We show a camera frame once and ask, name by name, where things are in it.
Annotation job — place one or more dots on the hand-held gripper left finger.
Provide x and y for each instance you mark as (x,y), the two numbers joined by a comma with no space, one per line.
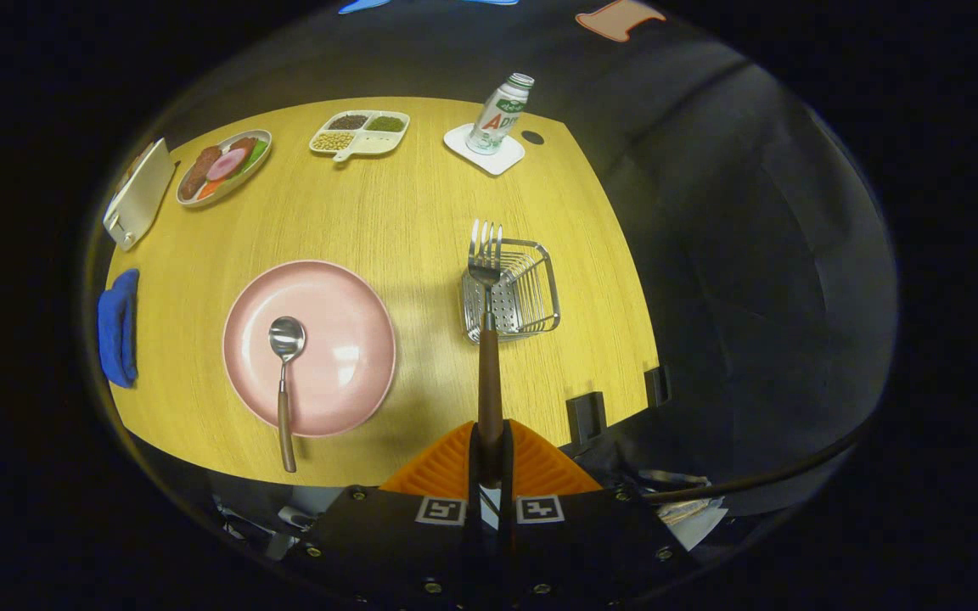
(387,543)

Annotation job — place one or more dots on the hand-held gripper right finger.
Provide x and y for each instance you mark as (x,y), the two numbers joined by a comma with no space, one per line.
(591,543)

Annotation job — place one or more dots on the white paper sheets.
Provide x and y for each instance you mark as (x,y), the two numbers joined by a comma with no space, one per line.
(697,522)

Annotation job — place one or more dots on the black table clamp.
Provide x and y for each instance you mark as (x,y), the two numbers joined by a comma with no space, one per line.
(656,386)
(587,416)

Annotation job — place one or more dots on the pink round plate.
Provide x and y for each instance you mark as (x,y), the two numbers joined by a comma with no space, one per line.
(345,348)

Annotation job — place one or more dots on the blue cloth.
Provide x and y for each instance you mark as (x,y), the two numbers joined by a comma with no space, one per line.
(118,331)

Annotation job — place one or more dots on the white square coaster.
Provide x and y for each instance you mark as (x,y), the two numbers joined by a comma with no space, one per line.
(502,161)

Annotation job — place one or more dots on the white divided snack tray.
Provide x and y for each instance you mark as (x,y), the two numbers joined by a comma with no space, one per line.
(362,140)

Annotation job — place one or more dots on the oval plate of food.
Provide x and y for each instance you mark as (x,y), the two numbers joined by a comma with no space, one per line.
(222,165)

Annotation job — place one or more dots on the white toaster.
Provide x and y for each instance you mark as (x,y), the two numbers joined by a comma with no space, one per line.
(143,197)

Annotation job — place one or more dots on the white drink bottle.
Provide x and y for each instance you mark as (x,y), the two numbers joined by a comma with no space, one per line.
(497,114)

